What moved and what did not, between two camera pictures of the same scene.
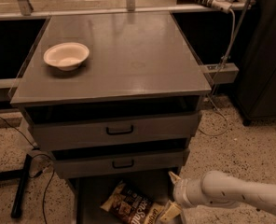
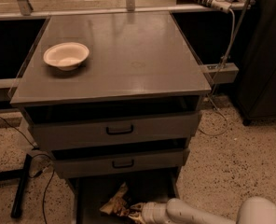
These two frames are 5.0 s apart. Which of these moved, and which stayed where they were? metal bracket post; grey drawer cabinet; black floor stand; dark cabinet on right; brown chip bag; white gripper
Moved: brown chip bag; white gripper
Stayed: black floor stand; grey drawer cabinet; dark cabinet on right; metal bracket post
